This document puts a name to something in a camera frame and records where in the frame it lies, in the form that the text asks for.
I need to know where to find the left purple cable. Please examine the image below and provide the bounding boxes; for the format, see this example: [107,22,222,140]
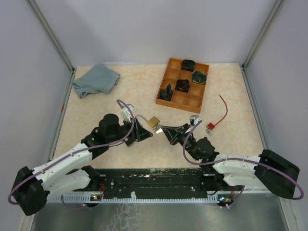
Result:
[8,100,135,210]

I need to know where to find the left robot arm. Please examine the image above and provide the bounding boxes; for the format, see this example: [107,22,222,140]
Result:
[8,114,153,216]

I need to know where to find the green yellow coiled strap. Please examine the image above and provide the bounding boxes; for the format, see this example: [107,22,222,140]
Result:
[192,70,207,85]

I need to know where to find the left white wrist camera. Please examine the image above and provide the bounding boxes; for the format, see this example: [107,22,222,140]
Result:
[120,104,134,123]

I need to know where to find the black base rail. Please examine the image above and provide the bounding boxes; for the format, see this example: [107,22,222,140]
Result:
[84,168,241,192]

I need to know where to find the black cable lock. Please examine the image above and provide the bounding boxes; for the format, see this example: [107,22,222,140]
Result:
[126,141,134,147]

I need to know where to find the wooden compartment tray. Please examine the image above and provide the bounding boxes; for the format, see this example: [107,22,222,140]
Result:
[155,58,210,114]

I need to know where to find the blue folded cloth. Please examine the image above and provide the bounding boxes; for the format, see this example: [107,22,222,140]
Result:
[72,64,120,99]

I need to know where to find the black red coiled strap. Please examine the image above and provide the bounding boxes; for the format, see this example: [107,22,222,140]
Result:
[175,79,191,92]

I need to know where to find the red cable lock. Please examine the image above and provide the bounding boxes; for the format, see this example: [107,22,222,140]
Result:
[206,94,229,132]

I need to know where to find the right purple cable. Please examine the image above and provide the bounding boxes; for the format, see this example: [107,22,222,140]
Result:
[182,120,304,209]

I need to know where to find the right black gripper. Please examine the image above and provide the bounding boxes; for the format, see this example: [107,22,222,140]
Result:
[162,123,200,161]

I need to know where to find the dark crumpled strap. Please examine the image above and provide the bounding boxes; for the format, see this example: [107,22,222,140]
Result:
[158,83,174,101]

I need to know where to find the purple cable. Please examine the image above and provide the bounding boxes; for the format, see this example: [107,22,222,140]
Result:
[182,120,304,209]
[8,100,135,210]

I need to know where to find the brass padlock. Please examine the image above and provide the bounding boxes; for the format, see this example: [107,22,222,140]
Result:
[135,114,160,128]

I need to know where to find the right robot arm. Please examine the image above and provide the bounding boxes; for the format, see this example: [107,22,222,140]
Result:
[158,123,305,200]

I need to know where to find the white toothed cable duct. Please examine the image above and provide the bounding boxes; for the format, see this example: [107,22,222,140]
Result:
[51,190,233,204]

